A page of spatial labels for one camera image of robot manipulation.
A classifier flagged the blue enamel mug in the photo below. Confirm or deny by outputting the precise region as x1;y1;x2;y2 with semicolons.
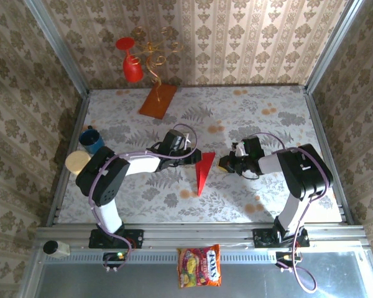
78;125;106;155

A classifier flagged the red wine glass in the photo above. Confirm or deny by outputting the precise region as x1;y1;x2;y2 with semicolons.
116;37;144;83

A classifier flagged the yellow cup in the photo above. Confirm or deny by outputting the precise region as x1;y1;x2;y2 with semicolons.
65;150;93;176

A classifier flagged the small black connector box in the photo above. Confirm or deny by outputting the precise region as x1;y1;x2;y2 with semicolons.
103;251;127;262
275;251;302;262

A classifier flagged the red fruit candy bag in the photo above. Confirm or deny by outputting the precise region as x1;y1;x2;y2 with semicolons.
176;243;223;289

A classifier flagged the grey metal panel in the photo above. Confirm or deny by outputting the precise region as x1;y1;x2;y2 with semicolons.
34;251;373;298

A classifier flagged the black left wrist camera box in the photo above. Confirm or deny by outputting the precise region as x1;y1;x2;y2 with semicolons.
163;130;186;150

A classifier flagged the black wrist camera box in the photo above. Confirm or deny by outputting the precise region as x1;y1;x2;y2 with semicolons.
242;137;264;157
163;130;186;150

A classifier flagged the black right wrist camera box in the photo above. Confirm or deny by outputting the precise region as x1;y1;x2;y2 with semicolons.
242;137;264;157

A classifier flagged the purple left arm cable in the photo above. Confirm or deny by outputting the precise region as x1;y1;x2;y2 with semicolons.
88;123;198;274

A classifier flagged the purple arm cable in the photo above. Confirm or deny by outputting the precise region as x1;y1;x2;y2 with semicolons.
250;132;334;293
88;123;198;274

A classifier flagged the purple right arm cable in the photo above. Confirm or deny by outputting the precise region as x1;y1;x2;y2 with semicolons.
250;132;334;293

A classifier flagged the gold wire stand wooden base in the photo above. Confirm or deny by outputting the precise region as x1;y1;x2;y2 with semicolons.
130;25;184;120

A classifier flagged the aluminium front frame rail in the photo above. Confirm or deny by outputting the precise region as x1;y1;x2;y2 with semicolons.
34;222;369;250

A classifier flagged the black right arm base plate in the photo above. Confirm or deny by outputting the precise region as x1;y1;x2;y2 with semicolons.
252;226;309;249

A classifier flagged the aluminium table side rail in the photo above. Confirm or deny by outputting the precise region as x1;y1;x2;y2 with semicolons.
303;86;354;224
46;93;91;226

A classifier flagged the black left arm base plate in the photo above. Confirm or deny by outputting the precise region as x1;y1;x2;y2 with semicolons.
88;228;144;250

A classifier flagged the slotted grey cable duct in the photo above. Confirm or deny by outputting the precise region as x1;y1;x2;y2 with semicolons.
39;250;299;264

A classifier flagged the small black and beige camera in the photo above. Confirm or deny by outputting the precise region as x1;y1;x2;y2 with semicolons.
42;240;71;259

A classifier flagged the aluminium corner post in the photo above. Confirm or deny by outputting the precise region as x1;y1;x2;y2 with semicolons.
24;0;90;96
304;0;367;94

